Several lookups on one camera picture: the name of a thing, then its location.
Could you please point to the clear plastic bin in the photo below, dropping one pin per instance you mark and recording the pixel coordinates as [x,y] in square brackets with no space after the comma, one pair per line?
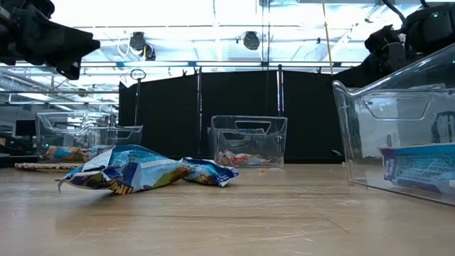
[57,131]
[249,138]
[373,124]

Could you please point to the black aluminium table frame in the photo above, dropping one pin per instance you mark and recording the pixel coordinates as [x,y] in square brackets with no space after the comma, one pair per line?
[21,161]

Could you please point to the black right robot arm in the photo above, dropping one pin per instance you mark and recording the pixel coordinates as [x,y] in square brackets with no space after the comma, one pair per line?
[430,28]

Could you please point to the black monitor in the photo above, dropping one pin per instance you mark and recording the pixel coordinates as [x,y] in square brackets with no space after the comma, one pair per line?
[25,128]

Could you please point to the blue white granola bar wrapper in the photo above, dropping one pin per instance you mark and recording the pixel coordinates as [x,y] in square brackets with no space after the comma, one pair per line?
[419,167]
[213,172]
[135,167]

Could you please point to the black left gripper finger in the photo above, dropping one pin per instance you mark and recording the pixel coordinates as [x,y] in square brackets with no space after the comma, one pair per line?
[71,44]

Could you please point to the black ceiling spotlight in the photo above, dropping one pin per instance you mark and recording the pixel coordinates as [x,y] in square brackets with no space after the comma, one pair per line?
[138,41]
[251,40]

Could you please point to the black backdrop panel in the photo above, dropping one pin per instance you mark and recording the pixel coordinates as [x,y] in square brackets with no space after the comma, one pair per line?
[170,113]

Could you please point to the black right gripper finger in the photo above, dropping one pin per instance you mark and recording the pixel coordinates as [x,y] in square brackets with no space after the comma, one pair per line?
[362,73]

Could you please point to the round woven straw placemat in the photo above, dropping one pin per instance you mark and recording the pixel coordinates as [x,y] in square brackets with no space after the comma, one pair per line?
[46,165]

